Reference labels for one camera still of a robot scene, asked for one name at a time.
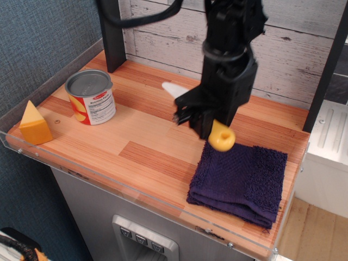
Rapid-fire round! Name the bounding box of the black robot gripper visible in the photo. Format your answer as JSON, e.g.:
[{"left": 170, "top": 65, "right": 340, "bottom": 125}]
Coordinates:
[{"left": 173, "top": 40, "right": 258, "bottom": 140}]

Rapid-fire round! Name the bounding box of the yellow handled white toy knife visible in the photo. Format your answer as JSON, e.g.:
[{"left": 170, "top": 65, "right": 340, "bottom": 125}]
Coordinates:
[{"left": 162, "top": 82, "right": 235, "bottom": 152}]

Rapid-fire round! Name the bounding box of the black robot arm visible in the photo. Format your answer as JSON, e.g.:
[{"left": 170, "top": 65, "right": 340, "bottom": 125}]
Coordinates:
[{"left": 175, "top": 1, "right": 267, "bottom": 140}]

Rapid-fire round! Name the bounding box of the folded dark purple towel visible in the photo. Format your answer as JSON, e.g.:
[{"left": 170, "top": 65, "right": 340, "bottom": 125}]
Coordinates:
[{"left": 187, "top": 143, "right": 288, "bottom": 229}]

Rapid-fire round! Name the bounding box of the toy food can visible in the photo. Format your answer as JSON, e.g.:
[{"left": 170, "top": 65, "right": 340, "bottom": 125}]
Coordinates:
[{"left": 65, "top": 69, "right": 116, "bottom": 126}]

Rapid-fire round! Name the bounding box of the clear acrylic table edge guard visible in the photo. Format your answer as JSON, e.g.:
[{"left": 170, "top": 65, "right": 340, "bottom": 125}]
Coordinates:
[{"left": 2, "top": 127, "right": 309, "bottom": 260}]

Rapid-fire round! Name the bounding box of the silver toy fridge cabinet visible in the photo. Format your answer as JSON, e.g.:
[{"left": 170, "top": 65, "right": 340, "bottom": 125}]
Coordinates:
[{"left": 52, "top": 169, "right": 252, "bottom": 260}]

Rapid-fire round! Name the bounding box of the silver water dispenser panel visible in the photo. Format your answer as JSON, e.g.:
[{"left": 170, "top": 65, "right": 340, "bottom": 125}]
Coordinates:
[{"left": 112, "top": 214, "right": 179, "bottom": 260}]

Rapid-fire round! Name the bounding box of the white toy sink unit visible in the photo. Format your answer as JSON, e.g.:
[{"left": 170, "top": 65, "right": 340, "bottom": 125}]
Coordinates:
[{"left": 295, "top": 100, "right": 347, "bottom": 218}]

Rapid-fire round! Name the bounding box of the yellow toy cheese wedge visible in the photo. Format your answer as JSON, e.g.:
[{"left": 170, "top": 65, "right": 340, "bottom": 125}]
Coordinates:
[{"left": 19, "top": 101, "right": 53, "bottom": 145}]

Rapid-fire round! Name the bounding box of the orange black object bottom left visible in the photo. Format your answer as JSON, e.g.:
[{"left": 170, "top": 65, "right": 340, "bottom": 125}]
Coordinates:
[{"left": 1, "top": 227, "right": 49, "bottom": 261}]

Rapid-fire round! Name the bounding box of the black vertical post left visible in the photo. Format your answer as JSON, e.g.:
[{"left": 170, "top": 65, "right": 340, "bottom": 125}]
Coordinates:
[{"left": 96, "top": 1, "right": 126, "bottom": 73}]

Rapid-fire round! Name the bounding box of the black vertical post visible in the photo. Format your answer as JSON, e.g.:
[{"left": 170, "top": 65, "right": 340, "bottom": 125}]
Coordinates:
[
  {"left": 96, "top": 1, "right": 126, "bottom": 73},
  {"left": 302, "top": 3, "right": 347, "bottom": 133}
]

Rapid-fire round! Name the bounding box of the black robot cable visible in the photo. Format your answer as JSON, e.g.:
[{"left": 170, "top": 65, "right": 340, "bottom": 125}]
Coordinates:
[{"left": 102, "top": 0, "right": 183, "bottom": 29}]

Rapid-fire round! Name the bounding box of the black vertical post right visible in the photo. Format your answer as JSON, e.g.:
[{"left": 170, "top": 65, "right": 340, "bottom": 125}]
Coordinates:
[{"left": 302, "top": 3, "right": 347, "bottom": 133}]

